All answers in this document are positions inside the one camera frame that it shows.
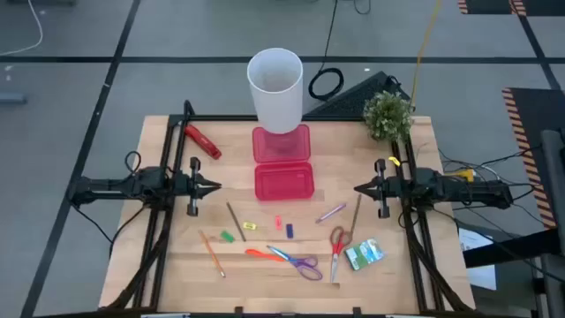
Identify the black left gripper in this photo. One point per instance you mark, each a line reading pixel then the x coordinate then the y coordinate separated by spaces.
pixel 193 185

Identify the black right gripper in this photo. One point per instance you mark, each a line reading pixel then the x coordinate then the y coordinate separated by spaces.
pixel 383 189

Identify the brown pencil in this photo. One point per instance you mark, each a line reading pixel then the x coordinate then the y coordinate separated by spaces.
pixel 356 216

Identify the purple pen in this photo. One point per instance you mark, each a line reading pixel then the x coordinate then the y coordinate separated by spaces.
pixel 331 213

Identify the dark grey pencil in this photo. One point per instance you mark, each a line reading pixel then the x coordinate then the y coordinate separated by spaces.
pixel 235 221

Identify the green eraser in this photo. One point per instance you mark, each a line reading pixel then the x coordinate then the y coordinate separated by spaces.
pixel 227 236

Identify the yellow eraser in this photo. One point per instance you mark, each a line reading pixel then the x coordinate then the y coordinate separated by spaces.
pixel 249 225

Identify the orange pencil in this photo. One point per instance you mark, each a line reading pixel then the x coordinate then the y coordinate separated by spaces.
pixel 212 254

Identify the orange marker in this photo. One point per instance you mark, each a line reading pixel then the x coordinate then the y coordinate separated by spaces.
pixel 260 254

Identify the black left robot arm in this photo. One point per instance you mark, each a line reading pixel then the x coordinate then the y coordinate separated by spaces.
pixel 110 187

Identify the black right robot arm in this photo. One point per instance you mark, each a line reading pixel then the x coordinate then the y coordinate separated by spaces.
pixel 463 190

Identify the yellow tag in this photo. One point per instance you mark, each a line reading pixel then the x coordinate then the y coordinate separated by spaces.
pixel 394 161

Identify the red stapler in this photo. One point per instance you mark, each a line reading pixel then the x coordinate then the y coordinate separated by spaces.
pixel 203 142

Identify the small potted green plant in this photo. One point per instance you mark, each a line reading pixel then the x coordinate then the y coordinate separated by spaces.
pixel 388 117

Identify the pink plastic pencil box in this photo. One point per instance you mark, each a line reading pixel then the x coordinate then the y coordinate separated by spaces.
pixel 284 183

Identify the pink eraser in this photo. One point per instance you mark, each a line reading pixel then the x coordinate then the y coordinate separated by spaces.
pixel 278 222

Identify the blue eraser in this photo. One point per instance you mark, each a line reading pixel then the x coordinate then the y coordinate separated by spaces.
pixel 289 231

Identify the black keyboard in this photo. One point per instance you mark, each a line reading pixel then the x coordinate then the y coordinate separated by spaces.
pixel 353 99

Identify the white cup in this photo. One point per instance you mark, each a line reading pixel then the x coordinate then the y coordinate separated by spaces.
pixel 276 106

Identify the white paper sheet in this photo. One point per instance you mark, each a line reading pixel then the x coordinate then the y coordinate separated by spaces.
pixel 479 269

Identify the black metal beam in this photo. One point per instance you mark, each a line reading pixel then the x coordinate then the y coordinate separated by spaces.
pixel 507 249

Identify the large hazard striped floor mat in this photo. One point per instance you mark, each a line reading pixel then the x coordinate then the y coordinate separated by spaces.
pixel 538 110

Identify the grey floor bar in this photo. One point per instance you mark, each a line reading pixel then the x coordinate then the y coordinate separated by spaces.
pixel 11 98

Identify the narrow hazard striped floor mat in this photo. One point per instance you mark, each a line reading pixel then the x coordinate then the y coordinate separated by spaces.
pixel 494 6

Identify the black metal table frame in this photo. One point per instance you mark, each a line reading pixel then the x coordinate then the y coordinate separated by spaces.
pixel 220 118

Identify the grey metal post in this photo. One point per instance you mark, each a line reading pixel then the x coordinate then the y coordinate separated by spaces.
pixel 554 199

